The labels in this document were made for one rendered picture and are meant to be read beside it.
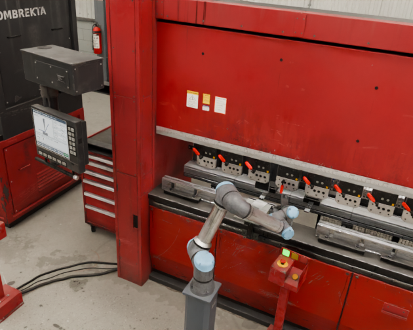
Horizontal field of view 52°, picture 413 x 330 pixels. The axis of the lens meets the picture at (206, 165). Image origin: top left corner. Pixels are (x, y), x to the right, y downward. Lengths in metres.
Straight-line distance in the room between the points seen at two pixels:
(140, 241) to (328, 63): 1.95
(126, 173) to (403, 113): 1.91
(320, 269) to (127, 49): 1.94
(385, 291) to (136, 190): 1.84
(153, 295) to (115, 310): 0.34
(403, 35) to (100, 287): 2.90
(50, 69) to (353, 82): 1.78
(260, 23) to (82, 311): 2.50
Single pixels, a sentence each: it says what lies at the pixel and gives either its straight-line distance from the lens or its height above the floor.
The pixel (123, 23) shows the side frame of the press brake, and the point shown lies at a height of 2.14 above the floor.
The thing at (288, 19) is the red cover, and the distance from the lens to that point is 2.57.
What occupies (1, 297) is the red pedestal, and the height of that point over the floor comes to 0.13.
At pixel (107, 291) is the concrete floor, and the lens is 3.75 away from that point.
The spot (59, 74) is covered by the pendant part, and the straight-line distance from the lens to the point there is 2.72.
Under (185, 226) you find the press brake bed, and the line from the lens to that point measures 3.26.
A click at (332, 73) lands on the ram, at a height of 1.99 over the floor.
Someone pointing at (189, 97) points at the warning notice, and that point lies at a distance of 2.93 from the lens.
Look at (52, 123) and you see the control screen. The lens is 2.88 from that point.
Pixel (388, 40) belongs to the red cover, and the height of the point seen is 2.21.
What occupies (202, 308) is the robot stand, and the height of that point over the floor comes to 0.70.
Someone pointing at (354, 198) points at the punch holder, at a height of 1.24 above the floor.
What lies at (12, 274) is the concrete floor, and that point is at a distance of 4.08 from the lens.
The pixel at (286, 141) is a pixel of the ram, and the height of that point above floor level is 1.52.
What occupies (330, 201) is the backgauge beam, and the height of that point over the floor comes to 0.98.
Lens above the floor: 2.57
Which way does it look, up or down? 27 degrees down
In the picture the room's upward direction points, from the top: 4 degrees clockwise
